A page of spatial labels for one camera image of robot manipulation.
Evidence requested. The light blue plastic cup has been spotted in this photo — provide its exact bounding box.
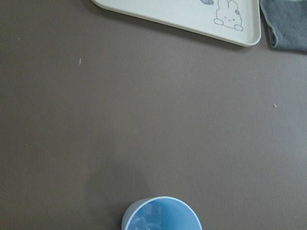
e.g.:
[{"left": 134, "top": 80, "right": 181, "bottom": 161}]
[{"left": 121, "top": 196, "right": 202, "bottom": 230}]

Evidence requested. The cream rabbit tray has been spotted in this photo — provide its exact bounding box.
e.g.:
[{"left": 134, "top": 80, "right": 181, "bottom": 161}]
[{"left": 93, "top": 0, "right": 261, "bottom": 47}]

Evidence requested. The grey folded cloth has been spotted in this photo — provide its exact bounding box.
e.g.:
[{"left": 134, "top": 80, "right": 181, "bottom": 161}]
[{"left": 260, "top": 0, "right": 307, "bottom": 52}]

